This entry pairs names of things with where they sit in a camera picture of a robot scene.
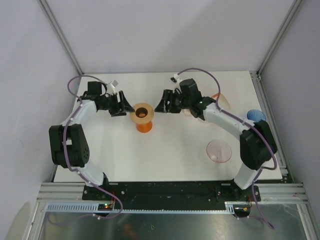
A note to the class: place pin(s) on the orange glass beaker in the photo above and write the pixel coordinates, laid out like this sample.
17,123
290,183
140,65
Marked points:
144,128

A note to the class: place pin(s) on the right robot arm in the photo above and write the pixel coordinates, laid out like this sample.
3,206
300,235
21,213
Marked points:
256,141

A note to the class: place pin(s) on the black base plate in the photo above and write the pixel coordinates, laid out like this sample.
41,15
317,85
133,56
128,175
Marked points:
180,195

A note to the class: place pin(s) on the pink glass dripper cone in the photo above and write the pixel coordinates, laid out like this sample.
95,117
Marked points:
219,151

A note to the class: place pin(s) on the left frame post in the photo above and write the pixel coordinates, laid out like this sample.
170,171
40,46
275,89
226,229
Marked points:
49,14

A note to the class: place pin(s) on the white coffee filter pack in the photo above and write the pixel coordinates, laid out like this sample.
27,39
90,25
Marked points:
222,101

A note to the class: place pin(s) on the blue glass dripper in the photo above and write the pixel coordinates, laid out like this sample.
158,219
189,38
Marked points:
255,115

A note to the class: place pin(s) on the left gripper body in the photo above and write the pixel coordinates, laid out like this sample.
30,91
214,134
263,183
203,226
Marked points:
110,103

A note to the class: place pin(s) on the brown coffee filter pack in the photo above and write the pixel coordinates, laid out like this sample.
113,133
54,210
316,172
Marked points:
187,113

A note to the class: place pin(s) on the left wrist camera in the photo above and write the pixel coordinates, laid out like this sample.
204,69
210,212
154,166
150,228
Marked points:
111,87

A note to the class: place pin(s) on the grey cable duct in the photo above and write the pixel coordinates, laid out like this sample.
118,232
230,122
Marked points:
80,207

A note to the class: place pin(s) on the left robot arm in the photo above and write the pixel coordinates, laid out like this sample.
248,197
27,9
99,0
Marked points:
68,144

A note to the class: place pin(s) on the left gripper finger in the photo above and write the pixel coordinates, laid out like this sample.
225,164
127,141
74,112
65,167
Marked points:
125,105
117,113

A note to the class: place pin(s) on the frame post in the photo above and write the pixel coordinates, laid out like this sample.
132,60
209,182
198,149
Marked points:
281,33
49,14

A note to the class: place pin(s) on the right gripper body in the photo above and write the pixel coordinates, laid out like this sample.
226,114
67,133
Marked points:
176,101

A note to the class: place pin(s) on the aluminium frame rail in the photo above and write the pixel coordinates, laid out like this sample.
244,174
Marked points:
270,193

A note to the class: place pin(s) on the right frame post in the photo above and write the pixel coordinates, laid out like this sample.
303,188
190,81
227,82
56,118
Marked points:
281,33

